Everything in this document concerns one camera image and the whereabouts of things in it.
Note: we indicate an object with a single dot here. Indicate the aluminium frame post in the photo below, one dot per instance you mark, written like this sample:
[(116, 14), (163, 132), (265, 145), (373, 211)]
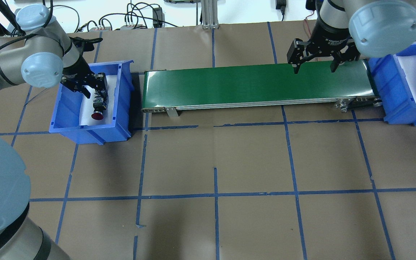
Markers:
[(209, 14)]

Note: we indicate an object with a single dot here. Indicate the black power adapter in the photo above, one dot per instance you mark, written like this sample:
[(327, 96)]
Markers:
[(157, 17)]

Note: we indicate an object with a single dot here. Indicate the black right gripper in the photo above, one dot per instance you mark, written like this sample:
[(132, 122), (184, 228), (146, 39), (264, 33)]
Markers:
[(328, 37)]

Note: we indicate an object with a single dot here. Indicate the red push button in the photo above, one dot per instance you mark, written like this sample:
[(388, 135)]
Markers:
[(100, 106)]

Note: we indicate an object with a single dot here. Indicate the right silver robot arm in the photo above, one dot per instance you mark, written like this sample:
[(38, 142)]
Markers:
[(377, 27)]

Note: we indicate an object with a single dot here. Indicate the blue bin left side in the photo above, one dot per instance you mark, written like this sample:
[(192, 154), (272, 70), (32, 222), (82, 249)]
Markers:
[(72, 111)]

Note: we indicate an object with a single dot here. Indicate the blue bin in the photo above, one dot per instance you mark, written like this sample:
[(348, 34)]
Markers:
[(72, 111), (392, 87)]

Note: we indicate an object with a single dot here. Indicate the white foam pad left bin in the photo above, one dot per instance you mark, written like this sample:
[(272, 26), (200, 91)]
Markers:
[(88, 106)]

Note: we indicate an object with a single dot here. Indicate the green conveyor belt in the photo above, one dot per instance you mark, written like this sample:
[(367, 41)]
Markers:
[(171, 91)]

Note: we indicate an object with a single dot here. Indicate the blue bin right side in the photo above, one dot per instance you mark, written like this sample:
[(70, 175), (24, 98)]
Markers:
[(392, 87)]

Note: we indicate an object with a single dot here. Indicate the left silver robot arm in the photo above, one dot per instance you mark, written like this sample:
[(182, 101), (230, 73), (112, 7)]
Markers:
[(49, 57)]

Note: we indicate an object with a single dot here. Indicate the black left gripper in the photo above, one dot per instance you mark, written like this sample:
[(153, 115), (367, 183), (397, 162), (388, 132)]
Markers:
[(79, 68)]

